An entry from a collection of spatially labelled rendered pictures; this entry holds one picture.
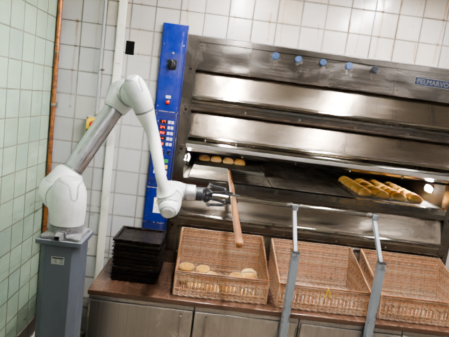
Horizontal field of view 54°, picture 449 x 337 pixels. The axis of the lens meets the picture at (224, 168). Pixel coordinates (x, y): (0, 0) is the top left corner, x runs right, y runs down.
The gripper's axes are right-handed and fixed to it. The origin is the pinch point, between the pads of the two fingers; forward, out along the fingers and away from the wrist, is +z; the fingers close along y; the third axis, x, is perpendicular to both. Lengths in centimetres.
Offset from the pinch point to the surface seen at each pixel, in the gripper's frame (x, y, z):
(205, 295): -6, 61, -7
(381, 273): 6, 29, 86
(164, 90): -50, -53, -50
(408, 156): -53, -32, 115
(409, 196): -78, -2, 132
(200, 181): -53, 3, -20
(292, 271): 6, 35, 38
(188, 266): -36, 56, -20
